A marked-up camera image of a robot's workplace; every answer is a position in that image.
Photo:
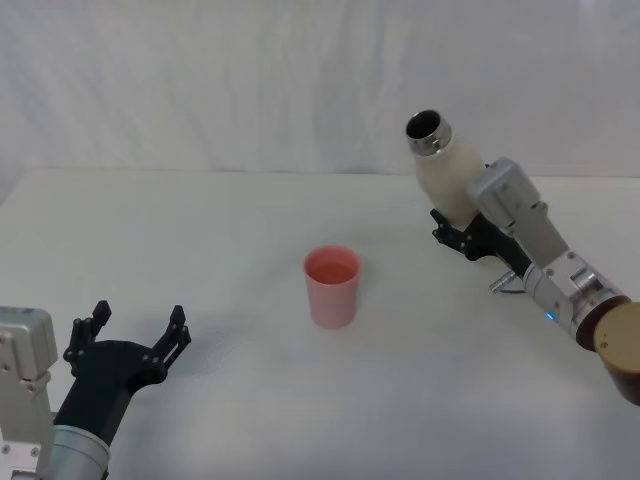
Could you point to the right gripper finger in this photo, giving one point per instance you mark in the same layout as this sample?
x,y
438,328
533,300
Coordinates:
x,y
450,235

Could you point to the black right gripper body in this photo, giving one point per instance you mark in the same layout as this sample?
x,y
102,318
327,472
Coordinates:
x,y
492,242

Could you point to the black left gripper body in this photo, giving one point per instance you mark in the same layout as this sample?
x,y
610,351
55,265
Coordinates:
x,y
105,370

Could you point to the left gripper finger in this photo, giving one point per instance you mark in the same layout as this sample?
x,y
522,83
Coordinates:
x,y
172,342
85,332

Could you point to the cream vacuum bottle steel neck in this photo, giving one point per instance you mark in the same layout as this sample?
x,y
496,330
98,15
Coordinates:
x,y
450,175

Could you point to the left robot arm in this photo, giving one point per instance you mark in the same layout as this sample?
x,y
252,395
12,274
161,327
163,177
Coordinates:
x,y
25,345

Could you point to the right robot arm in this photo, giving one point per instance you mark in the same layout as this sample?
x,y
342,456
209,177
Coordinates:
x,y
555,255

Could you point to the white table cloth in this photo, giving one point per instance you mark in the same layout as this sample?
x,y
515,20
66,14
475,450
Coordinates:
x,y
250,410

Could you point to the pink cup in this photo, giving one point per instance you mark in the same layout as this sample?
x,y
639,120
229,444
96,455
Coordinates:
x,y
332,305

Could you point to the white curtain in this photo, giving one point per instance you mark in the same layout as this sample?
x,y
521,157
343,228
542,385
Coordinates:
x,y
200,75

